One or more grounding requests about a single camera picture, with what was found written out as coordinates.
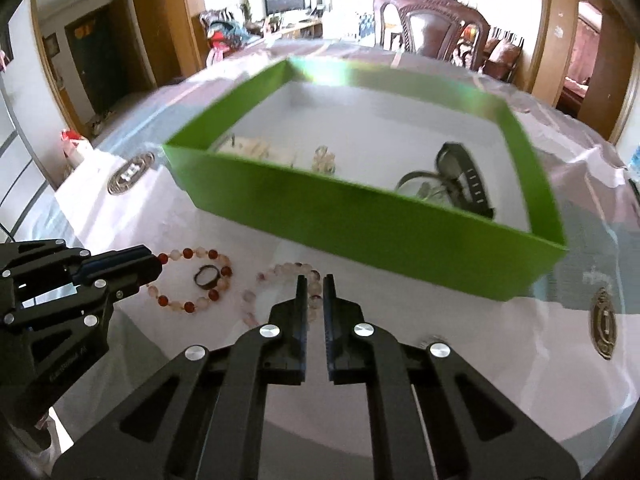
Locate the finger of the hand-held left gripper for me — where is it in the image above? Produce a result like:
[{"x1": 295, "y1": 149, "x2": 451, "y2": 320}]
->
[
  {"x1": 0, "y1": 262, "x2": 162, "y2": 333},
  {"x1": 0, "y1": 241, "x2": 162, "y2": 291}
]

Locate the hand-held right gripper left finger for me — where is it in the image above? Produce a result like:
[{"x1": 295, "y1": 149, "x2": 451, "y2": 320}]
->
[{"x1": 52, "y1": 276, "x2": 307, "y2": 480}]

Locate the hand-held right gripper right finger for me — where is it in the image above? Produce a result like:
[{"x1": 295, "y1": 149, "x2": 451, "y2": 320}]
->
[{"x1": 324, "y1": 275, "x2": 582, "y2": 480}]

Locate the red bead bracelet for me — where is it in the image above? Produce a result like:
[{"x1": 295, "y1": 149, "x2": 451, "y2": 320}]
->
[{"x1": 146, "y1": 247, "x2": 234, "y2": 314}]

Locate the pink bead bracelet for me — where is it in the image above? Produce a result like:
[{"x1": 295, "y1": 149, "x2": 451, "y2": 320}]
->
[{"x1": 241, "y1": 261, "x2": 325, "y2": 327}]

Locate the green cardboard box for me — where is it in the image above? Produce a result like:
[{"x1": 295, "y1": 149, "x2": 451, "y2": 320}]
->
[{"x1": 161, "y1": 56, "x2": 570, "y2": 303}]

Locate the white wrist watch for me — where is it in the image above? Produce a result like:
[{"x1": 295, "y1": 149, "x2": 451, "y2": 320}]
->
[{"x1": 210, "y1": 132, "x2": 298, "y2": 167}]

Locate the slim black wrist watch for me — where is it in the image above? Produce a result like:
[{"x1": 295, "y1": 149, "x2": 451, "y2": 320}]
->
[{"x1": 435, "y1": 142, "x2": 496, "y2": 219}]

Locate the gold flower brooch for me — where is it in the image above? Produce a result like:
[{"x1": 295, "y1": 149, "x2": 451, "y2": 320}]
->
[{"x1": 312, "y1": 146, "x2": 337, "y2": 175}]

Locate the white cabinet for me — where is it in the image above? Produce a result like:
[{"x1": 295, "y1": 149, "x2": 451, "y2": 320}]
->
[{"x1": 0, "y1": 75, "x2": 53, "y2": 241}]

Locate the pastel checked printed tablecloth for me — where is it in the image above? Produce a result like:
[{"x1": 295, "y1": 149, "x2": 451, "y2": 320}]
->
[{"x1": 52, "y1": 37, "x2": 640, "y2": 461}]

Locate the red and white shopping bag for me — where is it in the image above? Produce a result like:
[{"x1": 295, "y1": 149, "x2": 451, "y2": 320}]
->
[{"x1": 61, "y1": 129, "x2": 93, "y2": 168}]

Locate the dark entrance door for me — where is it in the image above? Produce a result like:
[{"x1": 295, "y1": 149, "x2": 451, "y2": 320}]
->
[{"x1": 65, "y1": 7, "x2": 126, "y2": 116}]

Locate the pile of clothes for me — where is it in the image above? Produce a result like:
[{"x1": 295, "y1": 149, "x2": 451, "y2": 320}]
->
[{"x1": 207, "y1": 20, "x2": 251, "y2": 63}]

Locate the wooden television cabinet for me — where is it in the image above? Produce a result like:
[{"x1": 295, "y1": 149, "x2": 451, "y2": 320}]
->
[{"x1": 270, "y1": 15, "x2": 326, "y2": 41}]

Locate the wooden chair with cushion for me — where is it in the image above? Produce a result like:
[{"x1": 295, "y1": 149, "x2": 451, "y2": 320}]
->
[{"x1": 482, "y1": 25, "x2": 523, "y2": 83}]

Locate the carved wooden dining chair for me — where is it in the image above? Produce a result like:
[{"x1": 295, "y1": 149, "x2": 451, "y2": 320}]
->
[{"x1": 374, "y1": 0, "x2": 491, "y2": 68}]

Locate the dark metal ring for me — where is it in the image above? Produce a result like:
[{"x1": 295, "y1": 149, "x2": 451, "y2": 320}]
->
[{"x1": 193, "y1": 265, "x2": 222, "y2": 289}]

